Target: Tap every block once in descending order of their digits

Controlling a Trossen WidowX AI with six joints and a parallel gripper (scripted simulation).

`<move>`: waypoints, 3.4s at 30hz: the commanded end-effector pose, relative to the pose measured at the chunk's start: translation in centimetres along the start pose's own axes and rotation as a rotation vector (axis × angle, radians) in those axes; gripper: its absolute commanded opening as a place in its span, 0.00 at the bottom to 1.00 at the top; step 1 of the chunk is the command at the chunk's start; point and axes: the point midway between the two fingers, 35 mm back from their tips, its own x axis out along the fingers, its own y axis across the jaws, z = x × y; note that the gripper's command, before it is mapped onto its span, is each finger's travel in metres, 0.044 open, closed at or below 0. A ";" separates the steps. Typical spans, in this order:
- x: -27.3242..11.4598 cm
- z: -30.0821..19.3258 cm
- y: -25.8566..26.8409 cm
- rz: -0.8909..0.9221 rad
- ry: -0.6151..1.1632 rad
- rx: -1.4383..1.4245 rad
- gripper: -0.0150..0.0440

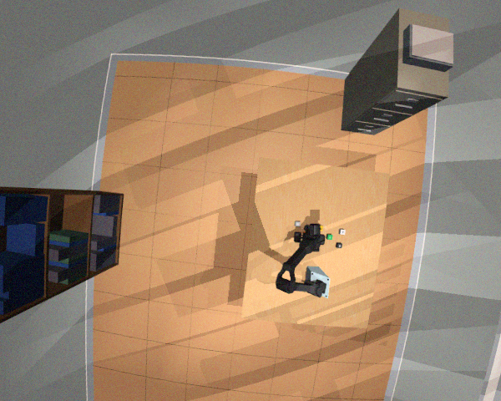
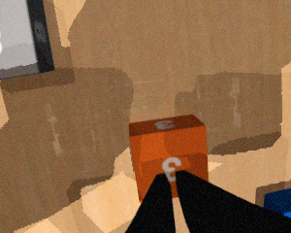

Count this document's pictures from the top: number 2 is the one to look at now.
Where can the blue block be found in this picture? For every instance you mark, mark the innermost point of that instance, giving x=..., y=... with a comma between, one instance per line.
x=279, y=202

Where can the orange block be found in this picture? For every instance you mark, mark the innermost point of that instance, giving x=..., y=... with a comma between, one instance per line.
x=167, y=145

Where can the grey block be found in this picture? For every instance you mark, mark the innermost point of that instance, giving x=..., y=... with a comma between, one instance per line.
x=24, y=39

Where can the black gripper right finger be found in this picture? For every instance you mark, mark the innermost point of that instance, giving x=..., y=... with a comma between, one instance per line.
x=211, y=209

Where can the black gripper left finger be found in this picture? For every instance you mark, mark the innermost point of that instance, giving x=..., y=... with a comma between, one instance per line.
x=156, y=215

